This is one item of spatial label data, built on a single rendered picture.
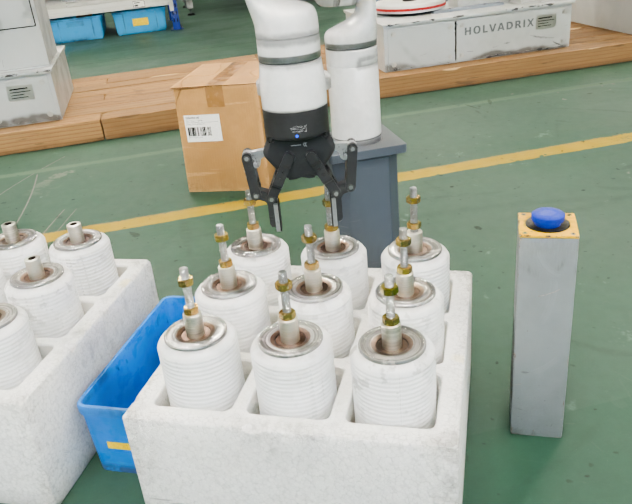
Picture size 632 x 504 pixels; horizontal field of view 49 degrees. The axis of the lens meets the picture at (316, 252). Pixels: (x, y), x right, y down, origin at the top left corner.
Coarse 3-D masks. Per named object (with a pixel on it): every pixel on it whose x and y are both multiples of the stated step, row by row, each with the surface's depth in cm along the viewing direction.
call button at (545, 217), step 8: (544, 208) 87; (552, 208) 87; (536, 216) 86; (544, 216) 85; (552, 216) 85; (560, 216) 85; (536, 224) 86; (544, 224) 85; (552, 224) 85; (560, 224) 86
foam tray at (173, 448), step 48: (336, 384) 88; (144, 432) 82; (192, 432) 80; (240, 432) 78; (288, 432) 77; (336, 432) 76; (384, 432) 75; (432, 432) 74; (144, 480) 86; (192, 480) 84; (240, 480) 82; (288, 480) 80; (336, 480) 78; (384, 480) 76; (432, 480) 75
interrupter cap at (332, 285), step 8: (296, 280) 92; (304, 280) 92; (328, 280) 91; (336, 280) 91; (296, 288) 90; (304, 288) 91; (328, 288) 90; (336, 288) 89; (296, 296) 88; (304, 296) 88; (312, 296) 88; (320, 296) 88; (328, 296) 87; (336, 296) 88
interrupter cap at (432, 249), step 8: (424, 240) 99; (432, 240) 99; (392, 248) 98; (424, 248) 98; (432, 248) 97; (440, 248) 97; (392, 256) 96; (408, 256) 95; (416, 256) 95; (424, 256) 95; (432, 256) 95
